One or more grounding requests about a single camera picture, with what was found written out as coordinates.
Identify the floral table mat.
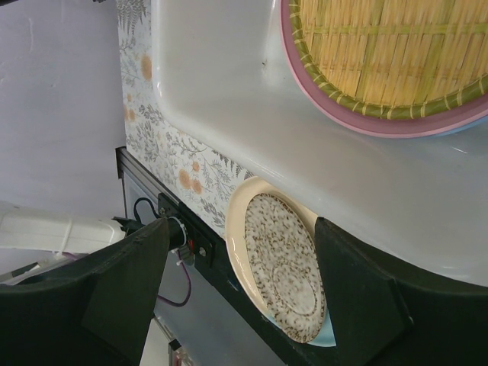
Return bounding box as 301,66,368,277
116,1,252,235

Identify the speckled grey oval plate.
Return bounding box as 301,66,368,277
244,194,326,343

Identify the white plastic bin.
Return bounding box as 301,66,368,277
151,1,487,285

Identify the cream and blue plate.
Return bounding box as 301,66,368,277
225,177,336,348

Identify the aluminium frame rail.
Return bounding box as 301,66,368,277
115,146,169,198

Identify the pink plate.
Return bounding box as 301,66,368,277
278,1,487,139

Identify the yellow woven bamboo plate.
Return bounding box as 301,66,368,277
285,0,487,120

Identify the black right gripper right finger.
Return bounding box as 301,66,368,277
315,217,487,365

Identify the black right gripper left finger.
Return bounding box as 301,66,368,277
1,219,169,365

